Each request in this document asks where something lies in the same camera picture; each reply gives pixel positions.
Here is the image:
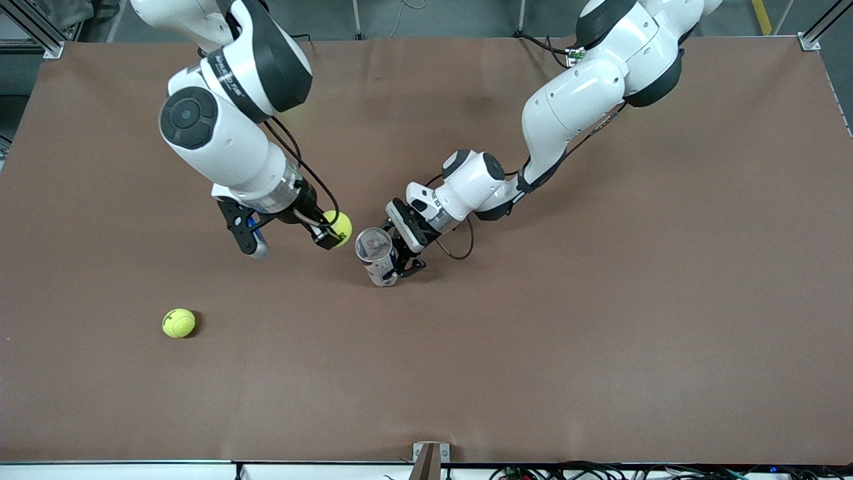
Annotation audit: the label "brown post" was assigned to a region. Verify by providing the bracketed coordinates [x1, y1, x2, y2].
[409, 443, 442, 480]

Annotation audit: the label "tennis ball Roland Garros print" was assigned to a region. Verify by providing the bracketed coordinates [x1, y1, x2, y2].
[323, 211, 353, 248]

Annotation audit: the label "aluminium frame profile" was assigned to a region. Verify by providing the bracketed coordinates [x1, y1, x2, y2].
[800, 0, 853, 51]
[0, 0, 65, 59]

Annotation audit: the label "tennis ball Wilson 3 print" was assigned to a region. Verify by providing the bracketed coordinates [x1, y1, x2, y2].
[162, 308, 197, 339]

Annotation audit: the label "grey fabric object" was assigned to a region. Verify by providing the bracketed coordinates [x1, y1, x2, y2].
[50, 0, 94, 31]

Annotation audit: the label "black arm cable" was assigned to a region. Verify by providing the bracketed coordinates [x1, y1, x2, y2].
[426, 100, 630, 262]
[263, 117, 342, 231]

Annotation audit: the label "clear tennis ball can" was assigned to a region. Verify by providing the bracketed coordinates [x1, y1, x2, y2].
[355, 227, 402, 287]

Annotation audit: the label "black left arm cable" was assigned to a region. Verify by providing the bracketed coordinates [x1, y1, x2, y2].
[426, 100, 630, 262]

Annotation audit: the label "tangled black cables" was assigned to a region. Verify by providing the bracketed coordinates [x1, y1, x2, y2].
[490, 461, 853, 480]

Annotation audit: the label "black base cable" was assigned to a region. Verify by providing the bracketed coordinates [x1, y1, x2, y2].
[514, 30, 575, 71]

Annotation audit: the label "white table edge rail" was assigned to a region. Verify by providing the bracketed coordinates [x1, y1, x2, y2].
[0, 460, 414, 480]

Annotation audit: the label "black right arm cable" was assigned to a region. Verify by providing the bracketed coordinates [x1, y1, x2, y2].
[263, 117, 342, 231]

